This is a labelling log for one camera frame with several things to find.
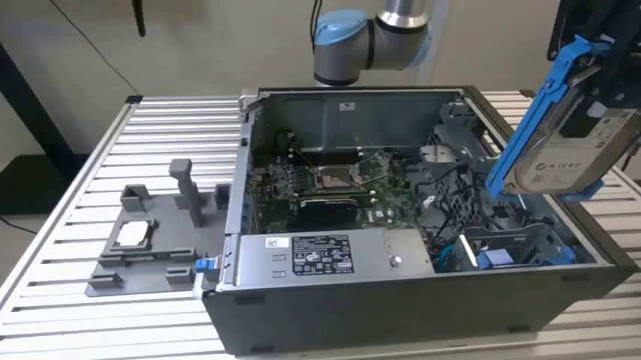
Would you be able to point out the CPU socket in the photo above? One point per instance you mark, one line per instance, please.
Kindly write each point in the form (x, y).
(332, 180)

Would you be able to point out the silver round metal bracket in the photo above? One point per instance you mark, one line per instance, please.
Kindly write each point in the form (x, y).
(438, 153)

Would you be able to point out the black stand with base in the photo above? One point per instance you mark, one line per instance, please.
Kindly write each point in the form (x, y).
(29, 180)

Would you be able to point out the grey parts rack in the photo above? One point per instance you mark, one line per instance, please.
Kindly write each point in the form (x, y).
(164, 215)

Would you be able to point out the hard disk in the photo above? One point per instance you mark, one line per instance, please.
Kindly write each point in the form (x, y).
(493, 259)
(561, 168)

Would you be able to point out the green motherboard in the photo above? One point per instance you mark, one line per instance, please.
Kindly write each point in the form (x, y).
(387, 189)

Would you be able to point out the black PC case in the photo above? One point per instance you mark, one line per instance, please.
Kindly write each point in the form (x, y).
(375, 318)

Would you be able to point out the grey power supply unit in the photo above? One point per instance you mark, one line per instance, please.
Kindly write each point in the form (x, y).
(320, 262)

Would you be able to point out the blue case latch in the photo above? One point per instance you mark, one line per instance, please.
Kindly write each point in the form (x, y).
(201, 265)

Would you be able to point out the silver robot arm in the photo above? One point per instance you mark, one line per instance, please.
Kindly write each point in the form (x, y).
(344, 45)

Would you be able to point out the white motherboard connector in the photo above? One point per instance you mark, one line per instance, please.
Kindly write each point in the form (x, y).
(427, 200)

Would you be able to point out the grey perforated drive cage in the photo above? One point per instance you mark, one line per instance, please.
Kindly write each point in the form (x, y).
(447, 138)

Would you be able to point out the silver CPU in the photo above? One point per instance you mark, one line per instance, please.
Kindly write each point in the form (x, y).
(132, 233)

